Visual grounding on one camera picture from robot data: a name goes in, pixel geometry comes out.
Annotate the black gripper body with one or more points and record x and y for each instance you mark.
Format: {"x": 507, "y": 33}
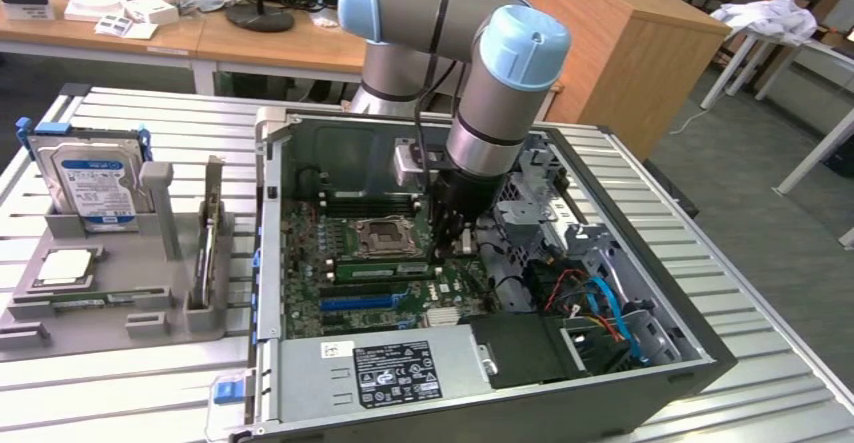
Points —
{"x": 467, "y": 193}

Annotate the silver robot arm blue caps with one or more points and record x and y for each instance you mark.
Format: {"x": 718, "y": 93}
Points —
{"x": 507, "y": 88}

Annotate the green RAM stick in slot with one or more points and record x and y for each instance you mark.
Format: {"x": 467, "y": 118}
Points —
{"x": 380, "y": 270}

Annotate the black RAM slot bank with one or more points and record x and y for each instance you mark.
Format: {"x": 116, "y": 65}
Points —
{"x": 373, "y": 205}

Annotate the metal CPU socket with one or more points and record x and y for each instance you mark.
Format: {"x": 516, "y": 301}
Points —
{"x": 385, "y": 238}

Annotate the metal drive cage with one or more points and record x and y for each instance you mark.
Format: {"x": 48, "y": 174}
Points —
{"x": 533, "y": 208}

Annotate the green motherboard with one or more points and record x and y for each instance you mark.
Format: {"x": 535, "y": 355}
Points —
{"x": 373, "y": 295}

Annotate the black expansion slot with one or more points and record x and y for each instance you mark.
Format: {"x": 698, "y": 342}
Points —
{"x": 360, "y": 291}

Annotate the small silver heat sink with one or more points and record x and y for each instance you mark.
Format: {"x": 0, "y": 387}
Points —
{"x": 443, "y": 318}

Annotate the blue expansion slot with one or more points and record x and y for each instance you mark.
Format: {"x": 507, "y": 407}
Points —
{"x": 356, "y": 303}

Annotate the black plastic disk bay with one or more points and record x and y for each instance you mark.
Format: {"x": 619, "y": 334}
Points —
{"x": 520, "y": 348}

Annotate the open grey PC case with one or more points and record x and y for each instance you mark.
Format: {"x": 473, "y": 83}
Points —
{"x": 467, "y": 403}

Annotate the wooden cabinet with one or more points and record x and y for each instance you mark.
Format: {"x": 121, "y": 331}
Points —
{"x": 620, "y": 63}

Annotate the grey power supply with label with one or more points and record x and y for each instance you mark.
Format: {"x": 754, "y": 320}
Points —
{"x": 320, "y": 388}

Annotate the wooden desk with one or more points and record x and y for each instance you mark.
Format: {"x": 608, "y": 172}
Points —
{"x": 280, "y": 45}

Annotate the blue case latch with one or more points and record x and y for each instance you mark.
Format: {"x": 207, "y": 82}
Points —
{"x": 225, "y": 393}

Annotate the hard disk blue label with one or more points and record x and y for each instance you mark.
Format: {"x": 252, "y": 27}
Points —
{"x": 93, "y": 188}

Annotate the grey parts rack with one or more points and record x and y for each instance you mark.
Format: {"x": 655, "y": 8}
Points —
{"x": 100, "y": 323}

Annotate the silver CPU chip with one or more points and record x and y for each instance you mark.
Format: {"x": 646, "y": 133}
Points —
{"x": 62, "y": 267}

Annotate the white crumpled cloth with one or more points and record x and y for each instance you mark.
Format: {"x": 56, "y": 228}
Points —
{"x": 774, "y": 18}

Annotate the white small carton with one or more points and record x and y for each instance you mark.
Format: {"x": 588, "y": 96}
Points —
{"x": 149, "y": 11}

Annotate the white paper sheets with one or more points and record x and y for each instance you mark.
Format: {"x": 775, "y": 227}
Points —
{"x": 122, "y": 25}

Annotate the white label printer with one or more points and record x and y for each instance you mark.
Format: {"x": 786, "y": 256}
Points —
{"x": 25, "y": 3}

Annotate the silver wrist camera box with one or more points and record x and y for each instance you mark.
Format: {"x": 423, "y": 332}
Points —
{"x": 408, "y": 160}

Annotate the graphics card with metal bracket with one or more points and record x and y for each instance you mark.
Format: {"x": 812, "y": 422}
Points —
{"x": 209, "y": 233}

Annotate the white frame table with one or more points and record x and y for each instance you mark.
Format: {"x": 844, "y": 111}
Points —
{"x": 787, "y": 63}

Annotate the blue disk caddy bracket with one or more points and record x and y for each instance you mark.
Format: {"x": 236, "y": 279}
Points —
{"x": 53, "y": 128}

